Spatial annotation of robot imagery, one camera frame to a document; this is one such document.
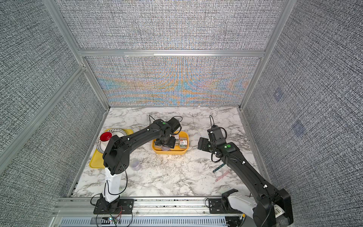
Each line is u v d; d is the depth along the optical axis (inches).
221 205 28.6
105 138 36.6
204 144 28.7
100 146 37.1
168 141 31.3
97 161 36.2
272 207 14.7
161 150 36.3
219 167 34.3
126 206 28.8
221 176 32.9
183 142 36.4
